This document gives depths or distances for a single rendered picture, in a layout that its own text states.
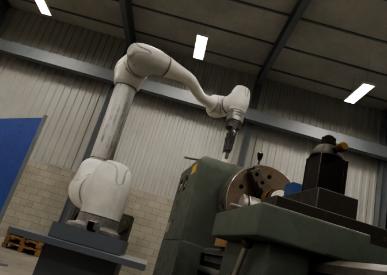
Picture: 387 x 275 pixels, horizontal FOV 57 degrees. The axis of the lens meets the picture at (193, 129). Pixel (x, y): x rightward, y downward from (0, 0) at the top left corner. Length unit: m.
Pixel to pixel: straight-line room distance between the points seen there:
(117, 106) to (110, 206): 0.50
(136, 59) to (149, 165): 10.40
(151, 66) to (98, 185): 0.57
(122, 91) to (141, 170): 10.22
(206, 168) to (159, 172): 10.28
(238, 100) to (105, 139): 0.70
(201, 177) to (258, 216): 0.95
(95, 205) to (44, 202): 10.85
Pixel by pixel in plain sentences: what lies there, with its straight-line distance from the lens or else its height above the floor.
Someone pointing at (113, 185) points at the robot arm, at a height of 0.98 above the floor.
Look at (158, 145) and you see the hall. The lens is 12.05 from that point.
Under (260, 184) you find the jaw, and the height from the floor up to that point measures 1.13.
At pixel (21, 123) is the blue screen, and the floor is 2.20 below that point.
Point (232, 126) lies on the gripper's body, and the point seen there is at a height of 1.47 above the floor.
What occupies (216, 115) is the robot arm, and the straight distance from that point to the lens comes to 1.98.
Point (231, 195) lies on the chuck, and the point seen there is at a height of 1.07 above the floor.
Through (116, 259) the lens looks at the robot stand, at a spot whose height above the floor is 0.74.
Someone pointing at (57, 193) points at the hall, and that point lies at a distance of 12.12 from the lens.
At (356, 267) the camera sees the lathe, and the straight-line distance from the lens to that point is 0.63.
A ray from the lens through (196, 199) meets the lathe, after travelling 1.56.
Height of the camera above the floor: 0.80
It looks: 20 degrees up
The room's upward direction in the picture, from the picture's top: 16 degrees clockwise
